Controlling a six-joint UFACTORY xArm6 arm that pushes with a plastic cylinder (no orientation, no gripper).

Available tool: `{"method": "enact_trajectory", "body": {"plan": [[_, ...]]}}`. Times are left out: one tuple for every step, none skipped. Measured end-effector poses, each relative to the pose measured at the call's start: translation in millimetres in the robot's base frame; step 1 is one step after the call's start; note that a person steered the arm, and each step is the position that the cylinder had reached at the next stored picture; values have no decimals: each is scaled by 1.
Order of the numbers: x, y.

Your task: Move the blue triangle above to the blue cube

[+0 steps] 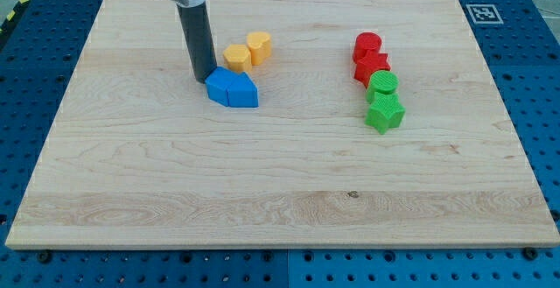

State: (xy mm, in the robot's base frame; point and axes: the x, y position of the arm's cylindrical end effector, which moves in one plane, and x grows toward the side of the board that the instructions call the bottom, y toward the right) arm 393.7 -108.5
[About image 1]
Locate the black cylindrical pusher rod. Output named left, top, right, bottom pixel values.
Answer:
left=178, top=3, right=217, bottom=83

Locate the light wooden board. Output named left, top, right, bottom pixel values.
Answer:
left=6, top=0, right=559, bottom=250

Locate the white fiducial marker tag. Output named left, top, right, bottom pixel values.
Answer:
left=466, top=4, right=503, bottom=25

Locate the red cylinder block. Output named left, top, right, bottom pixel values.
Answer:
left=352, top=32, right=382, bottom=63

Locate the black screw front left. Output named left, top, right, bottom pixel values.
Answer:
left=37, top=250, right=53, bottom=264

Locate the yellow heart block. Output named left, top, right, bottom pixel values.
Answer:
left=246, top=32, right=272, bottom=66

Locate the green star block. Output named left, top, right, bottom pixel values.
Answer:
left=365, top=92, right=406, bottom=134

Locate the red star block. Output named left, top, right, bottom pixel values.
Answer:
left=353, top=51, right=390, bottom=88

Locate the blue cube block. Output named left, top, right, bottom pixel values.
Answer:
left=205, top=67, right=237, bottom=107

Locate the yellow hexagon block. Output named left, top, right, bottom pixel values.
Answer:
left=223, top=45, right=252, bottom=74

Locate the blue triangle block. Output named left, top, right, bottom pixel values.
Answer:
left=227, top=73, right=259, bottom=108

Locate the black screw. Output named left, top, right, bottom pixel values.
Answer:
left=37, top=250, right=53, bottom=264
left=522, top=247, right=539, bottom=261

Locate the green cylinder block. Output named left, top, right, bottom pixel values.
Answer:
left=366, top=70, right=399, bottom=103

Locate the black screw front right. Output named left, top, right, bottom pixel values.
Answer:
left=522, top=247, right=539, bottom=261

